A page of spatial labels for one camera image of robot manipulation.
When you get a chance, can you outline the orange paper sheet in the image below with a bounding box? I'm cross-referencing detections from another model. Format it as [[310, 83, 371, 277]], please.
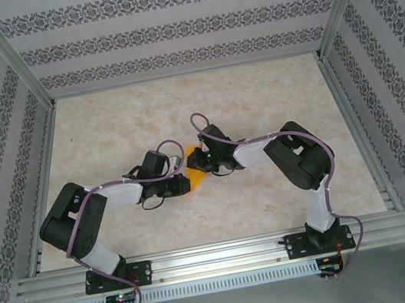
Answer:
[[181, 142, 212, 193]]

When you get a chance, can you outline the left controller circuit board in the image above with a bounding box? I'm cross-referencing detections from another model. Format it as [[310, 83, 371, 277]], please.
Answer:
[[104, 291, 137, 303]]

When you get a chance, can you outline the controller circuit board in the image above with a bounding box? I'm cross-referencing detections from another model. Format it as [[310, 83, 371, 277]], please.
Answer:
[[316, 255, 343, 273], [104, 291, 137, 303]]

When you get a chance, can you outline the right controller circuit board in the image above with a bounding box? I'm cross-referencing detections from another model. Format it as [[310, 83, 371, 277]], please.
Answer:
[[316, 255, 343, 273]]

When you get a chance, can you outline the thin black right gripper cable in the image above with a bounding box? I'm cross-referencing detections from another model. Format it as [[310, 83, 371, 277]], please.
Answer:
[[211, 163, 237, 179]]

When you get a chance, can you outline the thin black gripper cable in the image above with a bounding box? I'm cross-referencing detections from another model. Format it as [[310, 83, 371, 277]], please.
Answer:
[[139, 195, 166, 212], [211, 163, 237, 179]]

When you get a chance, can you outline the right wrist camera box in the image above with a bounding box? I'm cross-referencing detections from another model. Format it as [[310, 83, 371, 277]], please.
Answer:
[[196, 121, 231, 155]]

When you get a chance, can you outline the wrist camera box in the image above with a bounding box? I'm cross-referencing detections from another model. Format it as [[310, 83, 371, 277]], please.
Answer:
[[196, 121, 231, 155], [138, 145, 184, 180]]

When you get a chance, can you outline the thin black left gripper cable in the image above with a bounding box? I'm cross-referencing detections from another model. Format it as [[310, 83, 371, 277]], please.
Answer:
[[139, 195, 166, 212]]

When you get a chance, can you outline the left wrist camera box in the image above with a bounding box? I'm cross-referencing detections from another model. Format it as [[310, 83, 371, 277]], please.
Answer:
[[138, 145, 184, 180]]

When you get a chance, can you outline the aluminium mounting rail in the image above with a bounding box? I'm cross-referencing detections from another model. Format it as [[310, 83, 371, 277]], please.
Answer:
[[11, 209, 405, 303]]

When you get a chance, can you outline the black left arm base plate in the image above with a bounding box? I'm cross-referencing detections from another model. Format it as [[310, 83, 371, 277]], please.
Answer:
[[81, 259, 156, 296]]

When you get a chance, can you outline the grey slotted cable duct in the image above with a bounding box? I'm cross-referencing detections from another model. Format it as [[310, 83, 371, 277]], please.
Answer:
[[57, 259, 321, 303]]

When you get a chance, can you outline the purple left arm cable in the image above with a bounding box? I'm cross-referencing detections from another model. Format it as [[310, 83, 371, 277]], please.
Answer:
[[49, 137, 210, 303]]

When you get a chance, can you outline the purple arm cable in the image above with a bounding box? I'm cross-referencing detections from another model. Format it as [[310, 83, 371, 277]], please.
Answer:
[[188, 87, 374, 301], [49, 137, 210, 303]]

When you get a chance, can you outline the aluminium side rail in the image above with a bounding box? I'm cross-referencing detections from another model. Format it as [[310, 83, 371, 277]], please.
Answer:
[[314, 46, 405, 221], [1, 101, 85, 277]]

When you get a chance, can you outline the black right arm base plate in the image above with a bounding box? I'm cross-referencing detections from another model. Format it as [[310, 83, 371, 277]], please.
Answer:
[[282, 222, 358, 262]]

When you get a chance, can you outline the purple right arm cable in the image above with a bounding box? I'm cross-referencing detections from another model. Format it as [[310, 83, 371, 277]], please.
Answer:
[[188, 87, 374, 301]]

